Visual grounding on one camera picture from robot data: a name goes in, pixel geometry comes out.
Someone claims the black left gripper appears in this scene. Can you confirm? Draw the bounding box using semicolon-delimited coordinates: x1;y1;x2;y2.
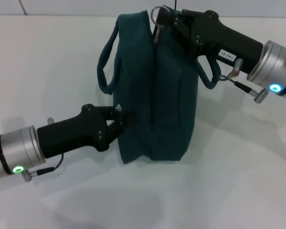
37;104;138;159

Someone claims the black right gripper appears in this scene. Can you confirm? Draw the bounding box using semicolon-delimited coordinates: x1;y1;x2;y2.
155;7;264;74

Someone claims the dark teal insulated lunch bag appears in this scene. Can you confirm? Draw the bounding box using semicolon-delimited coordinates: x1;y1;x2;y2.
96;5;222;165

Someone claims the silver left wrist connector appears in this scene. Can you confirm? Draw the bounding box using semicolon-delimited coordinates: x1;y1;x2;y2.
22;169;33;182

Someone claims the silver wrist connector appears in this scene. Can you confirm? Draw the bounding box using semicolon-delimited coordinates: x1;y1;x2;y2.
254;87;270;104
22;169;33;182

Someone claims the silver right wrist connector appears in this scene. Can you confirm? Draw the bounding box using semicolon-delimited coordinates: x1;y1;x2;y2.
254;87;270;104

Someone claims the grey right wrist cable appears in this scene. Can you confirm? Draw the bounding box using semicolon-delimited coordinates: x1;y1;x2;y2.
218;58;258;96

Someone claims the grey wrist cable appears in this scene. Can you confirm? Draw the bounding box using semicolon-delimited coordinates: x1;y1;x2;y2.
218;58;258;96
30;152;64;177

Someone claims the grey left wrist cable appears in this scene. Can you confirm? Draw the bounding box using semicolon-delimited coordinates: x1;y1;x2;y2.
30;152;64;177

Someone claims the thin red cable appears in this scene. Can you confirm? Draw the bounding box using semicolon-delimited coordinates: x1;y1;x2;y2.
18;0;27;15

